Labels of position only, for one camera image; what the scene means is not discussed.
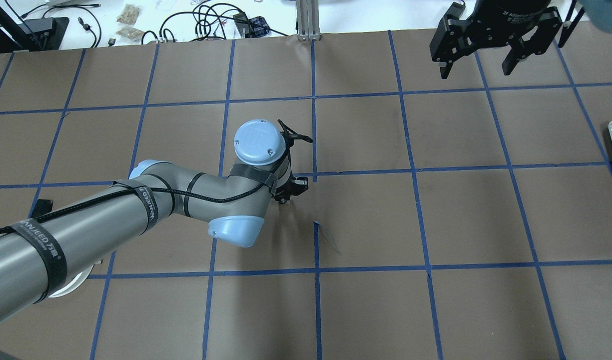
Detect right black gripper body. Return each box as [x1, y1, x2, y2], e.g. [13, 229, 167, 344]
[430, 0, 563, 63]

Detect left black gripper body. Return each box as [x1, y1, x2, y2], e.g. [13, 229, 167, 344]
[272, 150, 309, 204]

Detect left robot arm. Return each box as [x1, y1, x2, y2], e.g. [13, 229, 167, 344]
[0, 119, 313, 324]

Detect black monitor stand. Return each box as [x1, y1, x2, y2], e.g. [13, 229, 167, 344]
[0, 0, 70, 54]

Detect black brake pad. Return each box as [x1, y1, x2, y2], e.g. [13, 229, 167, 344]
[32, 198, 53, 214]

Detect white curved plastic piece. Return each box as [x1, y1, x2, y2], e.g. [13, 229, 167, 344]
[48, 264, 95, 299]

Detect aluminium frame post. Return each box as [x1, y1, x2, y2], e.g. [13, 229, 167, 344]
[296, 0, 321, 41]

